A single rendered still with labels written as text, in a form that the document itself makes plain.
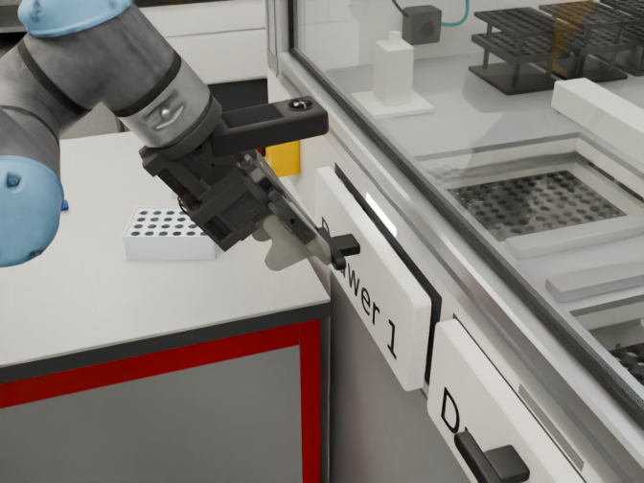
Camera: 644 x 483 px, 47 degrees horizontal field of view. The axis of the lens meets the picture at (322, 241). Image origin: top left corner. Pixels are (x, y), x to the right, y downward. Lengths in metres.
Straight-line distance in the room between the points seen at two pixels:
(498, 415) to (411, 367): 0.15
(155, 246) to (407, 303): 0.46
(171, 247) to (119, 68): 0.46
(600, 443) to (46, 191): 0.39
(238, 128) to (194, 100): 0.05
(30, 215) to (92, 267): 0.56
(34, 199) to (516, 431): 0.37
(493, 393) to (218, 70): 1.07
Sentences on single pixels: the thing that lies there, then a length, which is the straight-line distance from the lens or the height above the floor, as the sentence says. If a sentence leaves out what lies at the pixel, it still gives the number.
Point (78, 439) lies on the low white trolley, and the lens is 1.03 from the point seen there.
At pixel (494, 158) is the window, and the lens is 0.58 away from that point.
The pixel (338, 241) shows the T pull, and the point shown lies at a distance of 0.78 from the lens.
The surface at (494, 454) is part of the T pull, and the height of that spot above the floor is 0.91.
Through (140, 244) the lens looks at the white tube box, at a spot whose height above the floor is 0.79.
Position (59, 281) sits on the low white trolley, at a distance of 1.04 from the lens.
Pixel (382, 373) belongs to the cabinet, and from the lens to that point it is 0.88.
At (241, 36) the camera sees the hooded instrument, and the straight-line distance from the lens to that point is 1.51.
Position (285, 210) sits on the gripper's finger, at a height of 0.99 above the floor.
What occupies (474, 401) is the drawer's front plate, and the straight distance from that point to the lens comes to 0.62.
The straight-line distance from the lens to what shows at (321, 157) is 0.96.
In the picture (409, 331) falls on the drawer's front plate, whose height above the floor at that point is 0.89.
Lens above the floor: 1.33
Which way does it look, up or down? 32 degrees down
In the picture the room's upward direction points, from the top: straight up
